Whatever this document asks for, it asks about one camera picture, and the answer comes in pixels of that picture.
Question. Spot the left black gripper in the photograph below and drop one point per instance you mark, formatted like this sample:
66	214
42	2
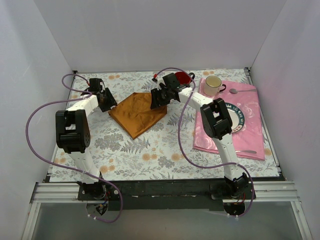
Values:
106	99

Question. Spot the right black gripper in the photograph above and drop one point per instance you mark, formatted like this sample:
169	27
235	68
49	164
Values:
159	96

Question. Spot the orange brown cloth napkin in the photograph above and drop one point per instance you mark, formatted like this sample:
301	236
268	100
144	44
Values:
134	114

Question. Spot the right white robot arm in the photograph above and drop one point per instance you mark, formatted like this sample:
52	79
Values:
216	122

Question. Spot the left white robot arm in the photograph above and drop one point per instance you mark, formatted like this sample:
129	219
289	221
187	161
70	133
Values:
73	134

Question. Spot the black red floral mug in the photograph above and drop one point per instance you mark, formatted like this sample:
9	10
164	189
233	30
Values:
183	78

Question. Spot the cream enamel cup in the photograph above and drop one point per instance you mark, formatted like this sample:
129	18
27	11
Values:
213	85

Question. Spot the silver spoon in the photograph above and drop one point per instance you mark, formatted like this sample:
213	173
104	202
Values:
235	91

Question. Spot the white plate blue rim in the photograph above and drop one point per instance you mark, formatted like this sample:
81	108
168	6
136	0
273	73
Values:
237	117

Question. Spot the pink floral placemat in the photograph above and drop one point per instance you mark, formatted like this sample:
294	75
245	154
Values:
251	136

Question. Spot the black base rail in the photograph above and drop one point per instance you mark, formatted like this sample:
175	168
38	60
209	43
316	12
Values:
185	194

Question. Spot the aluminium frame rail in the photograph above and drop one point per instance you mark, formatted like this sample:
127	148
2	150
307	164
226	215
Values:
52	193

